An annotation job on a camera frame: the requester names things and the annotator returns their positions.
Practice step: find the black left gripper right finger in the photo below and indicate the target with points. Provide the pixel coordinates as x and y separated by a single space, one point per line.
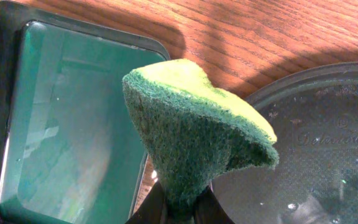
208 210

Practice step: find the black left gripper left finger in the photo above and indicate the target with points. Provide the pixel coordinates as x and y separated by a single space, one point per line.
153 209

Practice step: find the green yellow scrub sponge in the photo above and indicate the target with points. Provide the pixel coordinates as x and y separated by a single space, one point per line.
194 131

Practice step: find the black rectangular water tray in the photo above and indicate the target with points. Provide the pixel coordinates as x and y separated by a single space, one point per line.
69 152

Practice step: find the round black serving tray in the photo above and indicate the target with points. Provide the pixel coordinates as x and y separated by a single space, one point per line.
314 114

